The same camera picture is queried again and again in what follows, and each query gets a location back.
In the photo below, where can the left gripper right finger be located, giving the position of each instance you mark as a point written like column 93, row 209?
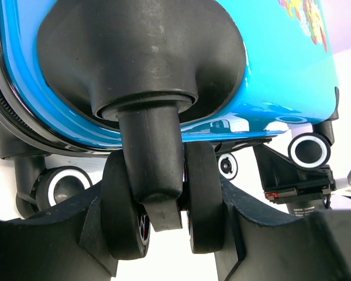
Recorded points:
column 263, row 243

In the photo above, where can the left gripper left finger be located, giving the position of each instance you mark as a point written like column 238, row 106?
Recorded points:
column 64, row 242

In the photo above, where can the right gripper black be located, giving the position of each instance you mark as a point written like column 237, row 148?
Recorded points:
column 277, row 170

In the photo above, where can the blue hard-shell suitcase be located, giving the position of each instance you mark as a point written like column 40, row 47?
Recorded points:
column 167, row 90

